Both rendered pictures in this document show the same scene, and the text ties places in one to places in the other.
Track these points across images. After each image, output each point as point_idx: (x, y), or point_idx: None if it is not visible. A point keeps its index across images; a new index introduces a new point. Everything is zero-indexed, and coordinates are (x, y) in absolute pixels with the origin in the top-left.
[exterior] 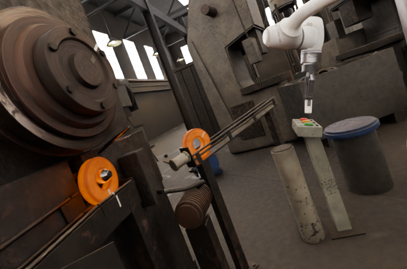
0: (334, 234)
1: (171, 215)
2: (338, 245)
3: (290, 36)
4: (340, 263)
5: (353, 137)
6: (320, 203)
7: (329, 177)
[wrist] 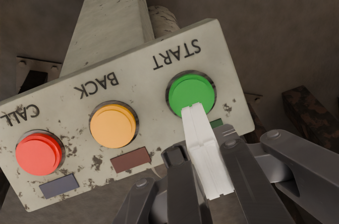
0: None
1: None
2: None
3: None
4: None
5: None
6: (33, 37)
7: None
